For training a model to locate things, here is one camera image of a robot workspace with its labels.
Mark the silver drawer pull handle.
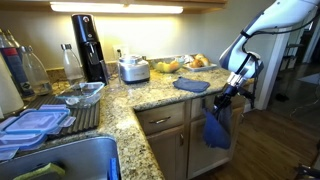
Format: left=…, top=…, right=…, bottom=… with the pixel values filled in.
left=148, top=115, right=172, bottom=125

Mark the white wall outlet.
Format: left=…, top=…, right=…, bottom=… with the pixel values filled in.
left=112, top=44, right=130, bottom=61

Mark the white door frame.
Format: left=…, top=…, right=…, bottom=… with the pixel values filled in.
left=254, top=28, right=293, bottom=111

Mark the dark background shelf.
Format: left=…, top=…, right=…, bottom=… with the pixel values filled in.
left=280, top=41, right=303, bottom=71

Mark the glass fruit bowl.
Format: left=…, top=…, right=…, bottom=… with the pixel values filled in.
left=151, top=57, right=186, bottom=74

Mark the black object on floor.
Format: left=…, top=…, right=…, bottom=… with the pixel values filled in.
left=275, top=92, right=291, bottom=103

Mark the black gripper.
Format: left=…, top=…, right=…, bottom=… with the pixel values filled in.
left=213, top=83, right=240, bottom=116

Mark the large blue container lid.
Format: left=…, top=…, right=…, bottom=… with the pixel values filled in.
left=0, top=103, right=77, bottom=136

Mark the square blue pot holder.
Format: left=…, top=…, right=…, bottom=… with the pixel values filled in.
left=172, top=76, right=211, bottom=94

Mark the orange fruit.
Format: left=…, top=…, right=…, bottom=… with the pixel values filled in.
left=168, top=60, right=181, bottom=72

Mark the white crumpled wrapper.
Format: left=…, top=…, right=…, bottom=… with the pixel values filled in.
left=183, top=54, right=196, bottom=65

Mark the wide wooden drawer front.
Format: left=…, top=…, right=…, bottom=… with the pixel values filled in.
left=190, top=92, right=247, bottom=120

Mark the appliance power cord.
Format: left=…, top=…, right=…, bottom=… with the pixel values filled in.
left=115, top=49, right=124, bottom=85

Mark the black soda maker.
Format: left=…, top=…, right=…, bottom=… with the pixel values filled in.
left=70, top=13, right=111, bottom=86

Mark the yellow green sponge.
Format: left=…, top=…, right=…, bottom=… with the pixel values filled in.
left=12, top=162, right=67, bottom=180

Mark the round golden bread roll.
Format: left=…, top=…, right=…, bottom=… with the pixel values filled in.
left=195, top=53, right=211, bottom=67
left=189, top=58, right=205, bottom=69

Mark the stainless steel sink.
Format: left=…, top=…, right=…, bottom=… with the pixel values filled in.
left=0, top=135, right=122, bottom=180

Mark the glass baking dish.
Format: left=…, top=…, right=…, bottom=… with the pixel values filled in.
left=54, top=81, right=106, bottom=110

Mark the black tripod leg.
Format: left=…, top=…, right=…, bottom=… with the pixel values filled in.
left=294, top=164, right=320, bottom=180

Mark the white rectangular plate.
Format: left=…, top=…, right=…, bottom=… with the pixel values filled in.
left=182, top=62, right=219, bottom=73

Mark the under cabinet light strip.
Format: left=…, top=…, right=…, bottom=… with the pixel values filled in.
left=49, top=1, right=185, bottom=15

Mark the slim clear plastic bottle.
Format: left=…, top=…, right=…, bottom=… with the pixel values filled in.
left=60, top=43, right=86, bottom=85

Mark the wide wooden cabinet door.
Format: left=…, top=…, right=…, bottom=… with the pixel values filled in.
left=187, top=106, right=245, bottom=180

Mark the medium blue container lid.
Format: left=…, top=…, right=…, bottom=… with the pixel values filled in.
left=0, top=132, right=48, bottom=152

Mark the blue sponge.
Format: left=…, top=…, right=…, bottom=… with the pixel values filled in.
left=106, top=156, right=121, bottom=180

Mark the wooden wall cabinet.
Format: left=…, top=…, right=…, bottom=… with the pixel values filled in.
left=0, top=0, right=230, bottom=15

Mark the small countertop cooker appliance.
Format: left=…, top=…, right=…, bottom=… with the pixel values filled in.
left=118, top=54, right=151, bottom=85

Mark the narrow wooden drawer front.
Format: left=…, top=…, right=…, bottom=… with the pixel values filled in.
left=135, top=100, right=187, bottom=136

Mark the dark blue fleece towel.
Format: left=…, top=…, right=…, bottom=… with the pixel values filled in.
left=202, top=107, right=232, bottom=150

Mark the dark ribbed drying mat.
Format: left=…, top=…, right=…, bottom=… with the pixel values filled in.
left=19, top=94, right=102, bottom=137

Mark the dark bottle with red label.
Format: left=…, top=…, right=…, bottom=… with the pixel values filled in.
left=0, top=28, right=36, bottom=102

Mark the small blue container lid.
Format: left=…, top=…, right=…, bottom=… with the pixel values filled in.
left=0, top=146, right=20, bottom=162

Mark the narrow wooden cabinet door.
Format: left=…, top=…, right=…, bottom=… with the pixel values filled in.
left=145, top=125, right=187, bottom=180

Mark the grey knitted hanging towel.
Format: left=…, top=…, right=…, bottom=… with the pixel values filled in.
left=218, top=103, right=235, bottom=135

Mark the clear glass bottle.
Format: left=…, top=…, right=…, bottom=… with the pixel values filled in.
left=19, top=44, right=54, bottom=97

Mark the yellow fruit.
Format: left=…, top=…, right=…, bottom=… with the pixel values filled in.
left=155, top=61, right=167, bottom=73

